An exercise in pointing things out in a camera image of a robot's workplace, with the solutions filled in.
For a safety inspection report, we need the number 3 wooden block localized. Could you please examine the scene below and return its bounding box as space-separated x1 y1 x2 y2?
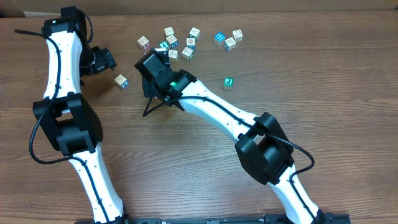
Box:
224 37 236 51

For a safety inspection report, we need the red X wooden block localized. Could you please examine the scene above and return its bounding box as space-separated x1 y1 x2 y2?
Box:
137 36 150 50

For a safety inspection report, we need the green 4 wooden block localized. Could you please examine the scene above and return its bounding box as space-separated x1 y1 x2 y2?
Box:
159 41 170 50

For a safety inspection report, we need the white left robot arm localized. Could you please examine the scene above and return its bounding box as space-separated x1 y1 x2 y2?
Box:
33 6 130 223

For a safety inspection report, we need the blue sided wooden block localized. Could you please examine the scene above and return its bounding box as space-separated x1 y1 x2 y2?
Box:
114 74 129 89

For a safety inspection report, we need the green letter wooden block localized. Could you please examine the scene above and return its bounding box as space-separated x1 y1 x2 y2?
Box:
223 77 234 90

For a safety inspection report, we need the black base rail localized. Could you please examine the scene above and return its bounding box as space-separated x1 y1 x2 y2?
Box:
109 213 351 224

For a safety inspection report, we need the blue top wooden block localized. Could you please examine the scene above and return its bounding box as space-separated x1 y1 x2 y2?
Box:
214 32 226 47

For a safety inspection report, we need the blue X wooden block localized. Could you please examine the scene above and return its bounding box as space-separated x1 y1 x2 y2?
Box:
166 35 178 49

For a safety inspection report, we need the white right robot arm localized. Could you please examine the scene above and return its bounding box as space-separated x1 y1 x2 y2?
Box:
135 49 326 223

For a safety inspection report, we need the letter K wooden block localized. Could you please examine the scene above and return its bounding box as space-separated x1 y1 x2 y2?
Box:
233 29 243 42

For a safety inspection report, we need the plain top wooden block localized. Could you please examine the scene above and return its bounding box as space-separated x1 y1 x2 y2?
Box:
164 27 174 37

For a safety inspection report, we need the blue framed wooden block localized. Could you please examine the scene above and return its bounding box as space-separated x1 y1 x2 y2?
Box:
186 37 196 50

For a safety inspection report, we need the teal edged wooden block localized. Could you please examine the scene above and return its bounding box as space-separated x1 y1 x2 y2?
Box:
189 27 201 41

